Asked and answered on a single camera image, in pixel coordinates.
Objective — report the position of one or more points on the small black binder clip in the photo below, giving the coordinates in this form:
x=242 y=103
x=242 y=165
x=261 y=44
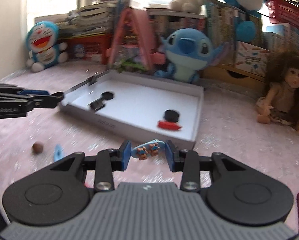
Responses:
x=93 y=79

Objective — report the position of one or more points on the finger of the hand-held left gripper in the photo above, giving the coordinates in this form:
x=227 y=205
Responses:
x=45 y=101
x=37 y=92

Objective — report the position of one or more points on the brown-haired doll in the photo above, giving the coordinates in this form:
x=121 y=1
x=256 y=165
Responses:
x=287 y=90

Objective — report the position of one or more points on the white printed carton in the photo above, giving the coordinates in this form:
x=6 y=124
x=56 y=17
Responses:
x=252 y=57

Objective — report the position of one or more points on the blue cat plush toy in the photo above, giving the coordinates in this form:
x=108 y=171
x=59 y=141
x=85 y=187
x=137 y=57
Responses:
x=44 y=45

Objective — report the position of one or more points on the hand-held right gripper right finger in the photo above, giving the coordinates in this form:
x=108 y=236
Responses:
x=170 y=155

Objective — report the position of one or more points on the red plastic basket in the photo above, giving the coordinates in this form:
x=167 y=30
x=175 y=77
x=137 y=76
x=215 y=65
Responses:
x=89 y=48

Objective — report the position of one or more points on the black round lid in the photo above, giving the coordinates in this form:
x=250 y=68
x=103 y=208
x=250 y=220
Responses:
x=107 y=95

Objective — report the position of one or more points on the pink snowflake tablecloth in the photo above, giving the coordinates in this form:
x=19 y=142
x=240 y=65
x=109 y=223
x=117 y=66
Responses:
x=239 y=160

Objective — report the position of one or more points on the blue alien plush toy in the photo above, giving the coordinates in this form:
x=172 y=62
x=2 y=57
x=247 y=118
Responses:
x=187 y=52

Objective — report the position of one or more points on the wooden drawer box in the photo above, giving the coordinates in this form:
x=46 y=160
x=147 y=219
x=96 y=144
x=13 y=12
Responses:
x=229 y=75

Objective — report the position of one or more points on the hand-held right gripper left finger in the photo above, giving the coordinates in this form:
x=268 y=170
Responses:
x=125 y=155

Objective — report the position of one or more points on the white cardboard box tray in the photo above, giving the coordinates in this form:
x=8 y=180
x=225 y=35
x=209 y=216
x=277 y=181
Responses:
x=144 y=102

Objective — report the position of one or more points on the blue bear hair clip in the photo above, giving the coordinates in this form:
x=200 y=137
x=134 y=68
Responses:
x=147 y=150

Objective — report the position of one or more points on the light blue hair clip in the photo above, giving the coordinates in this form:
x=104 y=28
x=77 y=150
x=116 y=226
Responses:
x=57 y=153

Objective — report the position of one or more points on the pink triangular toy house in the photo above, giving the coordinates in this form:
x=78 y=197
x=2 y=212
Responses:
x=137 y=40

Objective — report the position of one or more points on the large blue plush toy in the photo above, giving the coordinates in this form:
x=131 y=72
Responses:
x=242 y=5

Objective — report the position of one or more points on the row of shelved books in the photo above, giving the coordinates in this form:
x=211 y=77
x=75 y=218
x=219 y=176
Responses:
x=219 y=20

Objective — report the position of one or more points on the stack of papers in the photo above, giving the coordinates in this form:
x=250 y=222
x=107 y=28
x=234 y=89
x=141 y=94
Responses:
x=97 y=17

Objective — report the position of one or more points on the small black cylinder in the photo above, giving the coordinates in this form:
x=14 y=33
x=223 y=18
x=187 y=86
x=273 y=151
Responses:
x=171 y=115

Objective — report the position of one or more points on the brown hazelnut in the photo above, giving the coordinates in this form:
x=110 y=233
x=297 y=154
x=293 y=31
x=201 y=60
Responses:
x=37 y=147

